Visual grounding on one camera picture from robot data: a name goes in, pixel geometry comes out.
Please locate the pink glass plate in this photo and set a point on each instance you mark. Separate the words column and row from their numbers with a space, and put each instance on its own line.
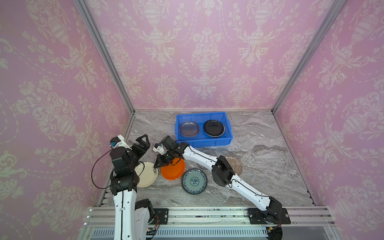
column 189, row 129

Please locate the blue plastic bin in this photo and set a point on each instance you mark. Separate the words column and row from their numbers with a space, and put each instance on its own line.
column 202, row 139

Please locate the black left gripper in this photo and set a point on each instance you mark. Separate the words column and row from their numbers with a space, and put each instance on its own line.
column 145, row 146

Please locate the cream plate black brushstroke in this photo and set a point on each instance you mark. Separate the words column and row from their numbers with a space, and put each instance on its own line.
column 147, row 174

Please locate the teal patterned round plate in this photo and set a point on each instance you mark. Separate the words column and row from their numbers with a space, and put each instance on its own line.
column 194, row 181

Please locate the orange round plate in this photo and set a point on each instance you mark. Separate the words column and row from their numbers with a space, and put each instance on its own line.
column 174, row 170

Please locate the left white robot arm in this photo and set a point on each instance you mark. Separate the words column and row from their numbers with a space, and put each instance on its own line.
column 131, row 216

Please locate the right aluminium corner post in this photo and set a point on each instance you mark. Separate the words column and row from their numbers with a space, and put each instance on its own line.
column 320, row 33

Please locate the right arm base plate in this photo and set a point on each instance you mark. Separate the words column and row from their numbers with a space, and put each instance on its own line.
column 257, row 217

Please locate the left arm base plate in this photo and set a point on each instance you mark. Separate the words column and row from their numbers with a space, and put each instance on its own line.
column 159, row 216

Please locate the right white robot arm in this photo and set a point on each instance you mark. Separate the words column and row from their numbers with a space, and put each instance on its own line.
column 222, row 173

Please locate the aluminium corner post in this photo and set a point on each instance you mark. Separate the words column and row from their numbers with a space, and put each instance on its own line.
column 101, row 46
column 320, row 33

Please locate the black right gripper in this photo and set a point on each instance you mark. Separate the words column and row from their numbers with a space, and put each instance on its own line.
column 167, row 154

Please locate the aluminium front rail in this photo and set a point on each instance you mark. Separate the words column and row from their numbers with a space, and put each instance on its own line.
column 232, row 223

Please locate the left aluminium corner post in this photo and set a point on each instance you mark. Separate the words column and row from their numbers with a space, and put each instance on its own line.
column 101, row 46

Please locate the dark glossy round plate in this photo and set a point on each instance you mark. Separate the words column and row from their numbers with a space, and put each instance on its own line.
column 214, row 128

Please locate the brown glass plate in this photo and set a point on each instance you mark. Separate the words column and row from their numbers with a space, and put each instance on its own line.
column 236, row 165

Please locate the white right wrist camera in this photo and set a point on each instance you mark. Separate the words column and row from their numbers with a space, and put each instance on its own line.
column 158, row 148

